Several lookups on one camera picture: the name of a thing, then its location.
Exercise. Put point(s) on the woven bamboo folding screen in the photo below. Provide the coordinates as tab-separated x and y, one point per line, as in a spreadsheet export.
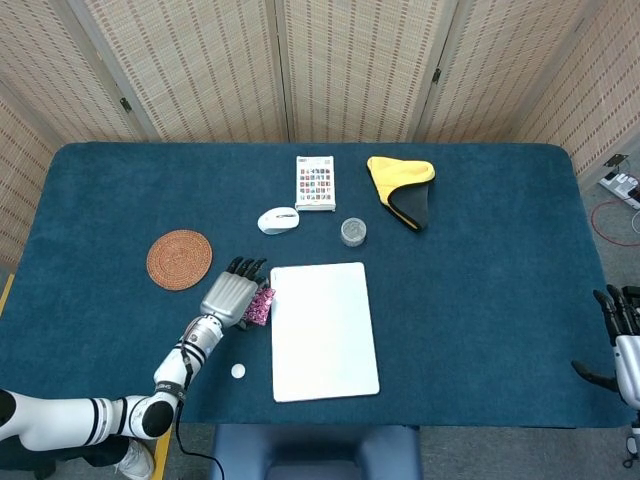
200	75

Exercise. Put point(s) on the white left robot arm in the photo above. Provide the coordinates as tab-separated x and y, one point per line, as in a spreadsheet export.
50	417

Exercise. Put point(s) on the round woven rattan coaster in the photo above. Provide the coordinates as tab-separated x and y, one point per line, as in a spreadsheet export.
179	260

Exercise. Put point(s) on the white computer mouse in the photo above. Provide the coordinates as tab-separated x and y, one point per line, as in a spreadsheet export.
277	221

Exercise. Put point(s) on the black metal screen hinge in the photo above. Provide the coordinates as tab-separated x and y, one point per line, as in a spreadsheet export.
436	75
125	104

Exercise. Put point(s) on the blue plush table cloth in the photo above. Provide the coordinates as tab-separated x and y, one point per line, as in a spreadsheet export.
475	310

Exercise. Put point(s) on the white picture-printed card box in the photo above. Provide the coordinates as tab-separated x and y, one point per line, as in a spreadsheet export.
315	182

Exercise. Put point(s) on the clear round plastic container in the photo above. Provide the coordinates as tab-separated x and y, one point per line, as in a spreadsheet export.
353	231

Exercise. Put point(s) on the white shoe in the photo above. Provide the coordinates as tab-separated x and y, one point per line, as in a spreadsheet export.
137	462

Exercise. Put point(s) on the blue padded seat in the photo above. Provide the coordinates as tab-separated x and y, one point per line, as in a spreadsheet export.
300	450

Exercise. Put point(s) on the black trouser leg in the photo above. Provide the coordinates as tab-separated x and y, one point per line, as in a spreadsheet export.
75	459

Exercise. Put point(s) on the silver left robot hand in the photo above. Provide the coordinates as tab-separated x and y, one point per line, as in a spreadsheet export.
230	297

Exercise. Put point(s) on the white magnetic whiteboard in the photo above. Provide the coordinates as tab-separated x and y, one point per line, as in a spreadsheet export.
325	345

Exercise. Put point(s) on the pink patterned small object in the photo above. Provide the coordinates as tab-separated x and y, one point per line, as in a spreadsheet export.
261	307

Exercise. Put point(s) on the small white round cap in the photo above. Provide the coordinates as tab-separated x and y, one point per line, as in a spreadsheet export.
238	370

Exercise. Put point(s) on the yellow and grey cloth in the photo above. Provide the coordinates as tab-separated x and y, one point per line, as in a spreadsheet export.
390	175

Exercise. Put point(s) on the white power strip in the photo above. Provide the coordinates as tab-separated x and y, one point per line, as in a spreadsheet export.
622	187

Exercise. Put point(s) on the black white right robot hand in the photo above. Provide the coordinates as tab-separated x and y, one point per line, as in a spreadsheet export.
627	360

